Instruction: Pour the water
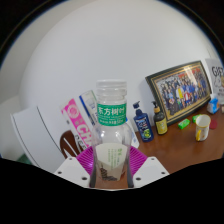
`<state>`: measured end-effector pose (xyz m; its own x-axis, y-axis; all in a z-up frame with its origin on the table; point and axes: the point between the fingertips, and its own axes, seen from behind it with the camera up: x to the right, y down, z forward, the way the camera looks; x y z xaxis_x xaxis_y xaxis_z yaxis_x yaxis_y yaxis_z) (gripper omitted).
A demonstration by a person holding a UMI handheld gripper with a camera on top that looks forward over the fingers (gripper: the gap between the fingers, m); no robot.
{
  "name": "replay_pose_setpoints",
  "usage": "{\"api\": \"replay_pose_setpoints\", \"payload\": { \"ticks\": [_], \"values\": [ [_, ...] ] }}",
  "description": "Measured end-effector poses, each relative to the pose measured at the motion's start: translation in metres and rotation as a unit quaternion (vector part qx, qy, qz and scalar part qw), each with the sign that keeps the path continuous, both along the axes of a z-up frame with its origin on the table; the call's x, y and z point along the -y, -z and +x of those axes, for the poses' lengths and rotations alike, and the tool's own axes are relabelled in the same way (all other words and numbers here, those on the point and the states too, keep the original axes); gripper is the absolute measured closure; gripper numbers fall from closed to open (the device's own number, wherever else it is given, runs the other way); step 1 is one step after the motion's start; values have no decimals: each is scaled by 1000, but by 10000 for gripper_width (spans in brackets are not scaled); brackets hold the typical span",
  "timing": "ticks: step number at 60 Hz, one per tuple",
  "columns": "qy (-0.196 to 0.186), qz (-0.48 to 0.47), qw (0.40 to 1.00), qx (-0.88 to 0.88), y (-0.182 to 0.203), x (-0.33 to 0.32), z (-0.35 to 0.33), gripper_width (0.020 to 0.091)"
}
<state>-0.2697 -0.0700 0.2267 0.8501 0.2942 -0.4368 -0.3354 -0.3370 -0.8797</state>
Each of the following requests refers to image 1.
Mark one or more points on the dark blue pump bottle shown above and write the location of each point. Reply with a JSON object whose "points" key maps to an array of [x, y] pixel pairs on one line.
{"points": [[144, 126]]}

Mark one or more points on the clear green-labelled water bottle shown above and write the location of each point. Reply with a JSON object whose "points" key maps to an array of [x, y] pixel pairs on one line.
{"points": [[111, 133]]}

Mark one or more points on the white blue-capped lotion bottle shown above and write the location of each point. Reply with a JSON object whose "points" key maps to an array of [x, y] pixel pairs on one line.
{"points": [[134, 138]]}

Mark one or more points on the flat round red coaster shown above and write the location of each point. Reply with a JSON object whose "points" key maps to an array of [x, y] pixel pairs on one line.
{"points": [[213, 124]]}

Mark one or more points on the pink tall tube box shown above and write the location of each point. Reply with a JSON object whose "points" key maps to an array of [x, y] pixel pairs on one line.
{"points": [[75, 120]]}

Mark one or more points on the framed group photo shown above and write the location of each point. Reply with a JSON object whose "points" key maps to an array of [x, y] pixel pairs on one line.
{"points": [[180, 91]]}

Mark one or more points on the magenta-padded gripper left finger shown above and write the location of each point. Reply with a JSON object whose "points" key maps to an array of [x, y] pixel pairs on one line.
{"points": [[71, 170]]}

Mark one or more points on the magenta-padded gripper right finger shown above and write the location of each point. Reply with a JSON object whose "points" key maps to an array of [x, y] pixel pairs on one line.
{"points": [[150, 170]]}

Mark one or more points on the white printed paper gift bag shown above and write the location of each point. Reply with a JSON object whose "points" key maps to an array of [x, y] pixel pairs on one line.
{"points": [[216, 76]]}

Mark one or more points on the brown yellow-labelled pump bottle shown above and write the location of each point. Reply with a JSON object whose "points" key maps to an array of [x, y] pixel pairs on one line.
{"points": [[160, 123]]}

